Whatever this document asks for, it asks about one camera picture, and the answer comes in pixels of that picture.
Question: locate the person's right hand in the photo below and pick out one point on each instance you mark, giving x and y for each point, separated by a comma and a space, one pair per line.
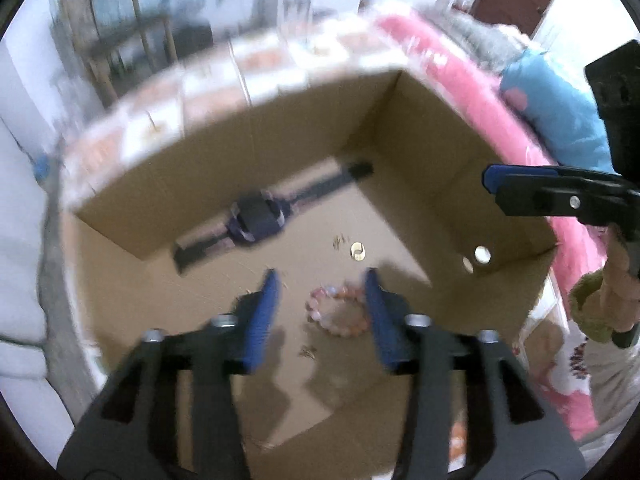
617, 290

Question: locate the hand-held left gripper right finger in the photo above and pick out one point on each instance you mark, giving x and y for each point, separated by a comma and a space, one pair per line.
382, 320

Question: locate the gold butterfly brooch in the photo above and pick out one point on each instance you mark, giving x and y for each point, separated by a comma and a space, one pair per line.
307, 354

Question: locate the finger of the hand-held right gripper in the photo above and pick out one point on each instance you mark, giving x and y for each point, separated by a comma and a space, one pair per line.
550, 197
525, 171

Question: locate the ginkgo leaf patterned tablecloth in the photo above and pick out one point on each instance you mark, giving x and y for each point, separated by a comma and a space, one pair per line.
210, 85

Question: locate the pink floral blanket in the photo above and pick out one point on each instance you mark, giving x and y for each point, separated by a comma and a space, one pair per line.
450, 70

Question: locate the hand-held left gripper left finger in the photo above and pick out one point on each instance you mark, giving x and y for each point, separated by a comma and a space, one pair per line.
262, 320

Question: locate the black bin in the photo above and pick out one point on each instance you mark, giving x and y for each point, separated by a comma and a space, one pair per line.
192, 40

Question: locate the wooden chair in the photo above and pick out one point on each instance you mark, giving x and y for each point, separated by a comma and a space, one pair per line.
130, 25

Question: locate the small blue object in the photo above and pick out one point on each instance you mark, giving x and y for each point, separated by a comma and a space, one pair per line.
42, 167

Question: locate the white curtain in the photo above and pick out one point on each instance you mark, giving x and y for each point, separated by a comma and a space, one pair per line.
25, 260

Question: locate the brown cardboard box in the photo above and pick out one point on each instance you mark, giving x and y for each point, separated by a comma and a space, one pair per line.
225, 170

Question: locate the blue plush pillow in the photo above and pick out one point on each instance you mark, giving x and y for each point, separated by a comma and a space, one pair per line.
560, 110

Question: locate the grey patterned blanket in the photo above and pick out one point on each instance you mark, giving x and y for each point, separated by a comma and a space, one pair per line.
485, 35

